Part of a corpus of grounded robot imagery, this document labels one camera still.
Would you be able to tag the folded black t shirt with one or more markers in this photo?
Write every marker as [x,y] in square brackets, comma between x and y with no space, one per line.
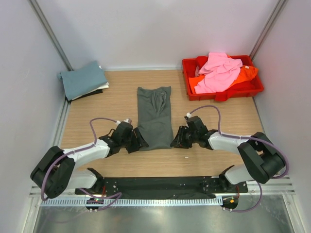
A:
[98,91]

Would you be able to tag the grey t shirt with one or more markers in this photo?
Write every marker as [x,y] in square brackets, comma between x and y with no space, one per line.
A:
[155,117]

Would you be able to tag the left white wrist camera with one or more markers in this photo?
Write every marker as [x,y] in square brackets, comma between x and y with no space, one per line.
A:
[128,120]

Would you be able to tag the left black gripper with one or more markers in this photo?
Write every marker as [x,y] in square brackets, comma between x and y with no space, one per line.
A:
[139,141]

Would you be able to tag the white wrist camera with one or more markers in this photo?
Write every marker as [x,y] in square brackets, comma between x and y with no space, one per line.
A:
[188,115]
[128,120]

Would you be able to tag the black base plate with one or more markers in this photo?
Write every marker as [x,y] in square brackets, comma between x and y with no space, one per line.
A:
[200,188]

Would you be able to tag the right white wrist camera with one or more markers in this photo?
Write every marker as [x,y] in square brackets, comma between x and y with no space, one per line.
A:
[188,115]

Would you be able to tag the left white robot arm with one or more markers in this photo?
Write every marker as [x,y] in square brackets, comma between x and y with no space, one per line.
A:
[58,170]

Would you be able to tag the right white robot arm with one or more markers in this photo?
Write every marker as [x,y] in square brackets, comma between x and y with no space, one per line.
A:
[261,160]

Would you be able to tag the red plastic bin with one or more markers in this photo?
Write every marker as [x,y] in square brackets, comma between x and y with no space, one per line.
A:
[247,85]

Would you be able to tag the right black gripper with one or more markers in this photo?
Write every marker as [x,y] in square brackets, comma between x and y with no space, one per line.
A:
[179,141]

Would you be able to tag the aluminium front rail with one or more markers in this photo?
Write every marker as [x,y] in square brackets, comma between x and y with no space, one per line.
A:
[282,186]

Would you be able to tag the slotted cable duct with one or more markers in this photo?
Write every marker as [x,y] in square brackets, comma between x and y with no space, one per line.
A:
[89,202]

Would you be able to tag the orange t shirt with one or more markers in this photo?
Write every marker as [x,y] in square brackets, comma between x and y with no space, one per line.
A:
[218,72]

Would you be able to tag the pink t shirt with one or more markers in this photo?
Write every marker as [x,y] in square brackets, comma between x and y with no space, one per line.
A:
[220,71]

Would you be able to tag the folded blue t shirt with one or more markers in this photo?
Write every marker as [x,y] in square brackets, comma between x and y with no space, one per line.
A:
[68,80]

